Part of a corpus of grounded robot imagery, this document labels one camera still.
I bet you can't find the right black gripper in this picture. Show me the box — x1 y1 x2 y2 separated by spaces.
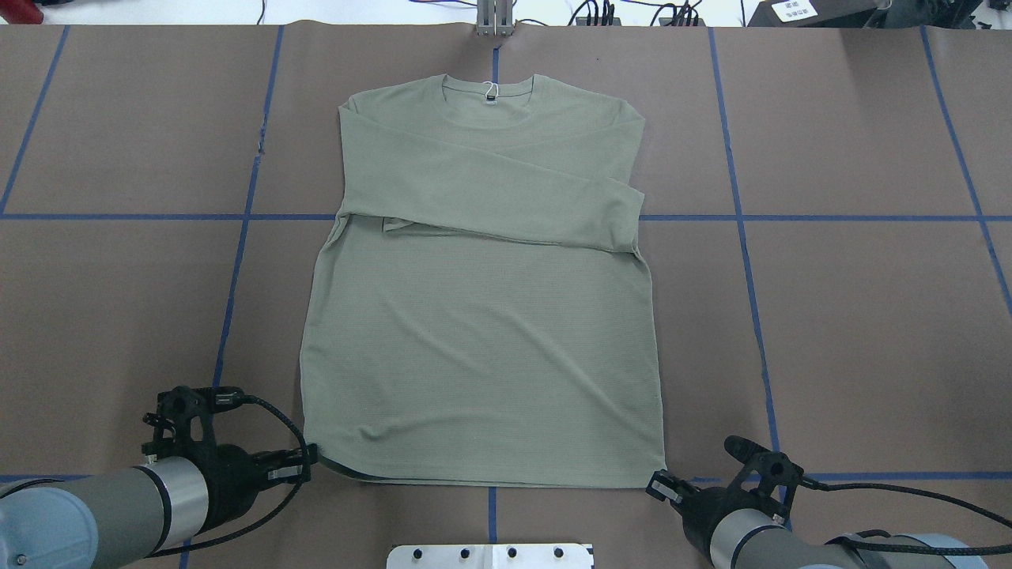
646 469 775 566

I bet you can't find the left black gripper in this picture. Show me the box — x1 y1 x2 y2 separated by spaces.
198 443 319 526

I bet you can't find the olive green long-sleeve shirt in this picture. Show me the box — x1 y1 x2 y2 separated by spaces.
300 74 666 488

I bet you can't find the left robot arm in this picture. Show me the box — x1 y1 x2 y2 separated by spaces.
1 443 319 568

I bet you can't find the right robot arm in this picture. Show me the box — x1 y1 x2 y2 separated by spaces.
644 468 1010 568

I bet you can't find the red cylinder bottle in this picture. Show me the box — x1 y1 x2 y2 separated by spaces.
0 0 44 24

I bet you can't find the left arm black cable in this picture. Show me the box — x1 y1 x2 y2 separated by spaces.
146 394 311 558

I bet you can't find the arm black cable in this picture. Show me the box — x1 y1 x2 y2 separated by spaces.
146 394 311 558
799 474 1012 558

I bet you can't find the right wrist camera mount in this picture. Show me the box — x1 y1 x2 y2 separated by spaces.
723 435 805 523

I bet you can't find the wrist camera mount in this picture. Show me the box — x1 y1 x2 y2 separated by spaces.
723 435 805 523
142 386 247 462

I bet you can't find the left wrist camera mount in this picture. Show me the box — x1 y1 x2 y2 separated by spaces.
142 386 247 462

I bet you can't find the white camera pole with base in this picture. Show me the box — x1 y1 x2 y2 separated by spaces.
384 543 595 568

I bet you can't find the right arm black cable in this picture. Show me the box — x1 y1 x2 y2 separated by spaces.
799 474 1012 558

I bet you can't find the aluminium frame post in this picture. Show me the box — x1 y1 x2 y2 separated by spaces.
473 0 515 37

